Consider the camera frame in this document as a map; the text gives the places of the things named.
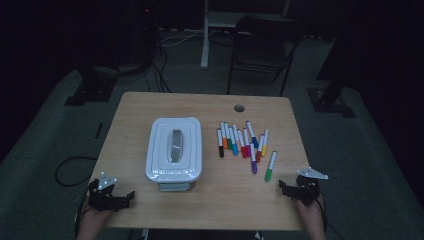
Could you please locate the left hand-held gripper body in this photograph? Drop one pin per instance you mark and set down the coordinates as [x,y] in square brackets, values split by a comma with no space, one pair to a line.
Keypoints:
[100,198]

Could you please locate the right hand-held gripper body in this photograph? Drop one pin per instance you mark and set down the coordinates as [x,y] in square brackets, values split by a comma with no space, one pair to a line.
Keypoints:
[306,188]

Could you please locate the green cap marker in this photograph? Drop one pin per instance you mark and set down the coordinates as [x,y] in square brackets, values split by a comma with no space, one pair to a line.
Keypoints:
[268,175]

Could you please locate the orange-red cap marker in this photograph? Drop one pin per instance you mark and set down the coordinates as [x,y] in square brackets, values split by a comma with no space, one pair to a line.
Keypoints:
[259,156]

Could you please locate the yellow cap marker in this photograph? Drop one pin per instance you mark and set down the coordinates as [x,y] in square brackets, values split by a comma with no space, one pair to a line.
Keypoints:
[264,150]

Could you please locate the transparent grey storage box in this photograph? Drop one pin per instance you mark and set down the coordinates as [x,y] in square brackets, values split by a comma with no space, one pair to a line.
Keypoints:
[175,186]

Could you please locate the white box lid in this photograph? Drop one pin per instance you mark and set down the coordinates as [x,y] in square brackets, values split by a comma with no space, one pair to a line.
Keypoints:
[173,166]

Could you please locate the light blue cap marker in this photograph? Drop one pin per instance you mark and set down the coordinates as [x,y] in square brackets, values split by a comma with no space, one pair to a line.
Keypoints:
[234,148]

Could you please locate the bunch of coloured markers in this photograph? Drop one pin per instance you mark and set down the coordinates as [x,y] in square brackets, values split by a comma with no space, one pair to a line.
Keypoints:
[220,138]

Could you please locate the person's left hand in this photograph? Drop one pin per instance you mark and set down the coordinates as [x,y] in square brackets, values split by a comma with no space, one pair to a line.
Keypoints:
[95,218]

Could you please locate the person's right hand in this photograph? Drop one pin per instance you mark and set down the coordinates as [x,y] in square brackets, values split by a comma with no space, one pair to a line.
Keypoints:
[311,216]

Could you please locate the small black floor object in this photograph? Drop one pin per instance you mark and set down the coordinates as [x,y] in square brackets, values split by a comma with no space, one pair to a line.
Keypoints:
[99,130]

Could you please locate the black stand base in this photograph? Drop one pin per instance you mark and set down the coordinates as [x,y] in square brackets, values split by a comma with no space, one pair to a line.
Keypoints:
[328,103]
[93,90]

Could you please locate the grey table grommet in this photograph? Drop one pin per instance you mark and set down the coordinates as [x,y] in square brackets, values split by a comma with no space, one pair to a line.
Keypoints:
[239,108]

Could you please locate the black folding chair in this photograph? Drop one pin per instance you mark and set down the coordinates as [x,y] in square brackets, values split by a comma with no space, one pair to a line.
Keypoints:
[260,50]

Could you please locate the dark equipment rack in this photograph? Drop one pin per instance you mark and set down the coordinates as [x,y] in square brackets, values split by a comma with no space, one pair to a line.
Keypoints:
[146,33]

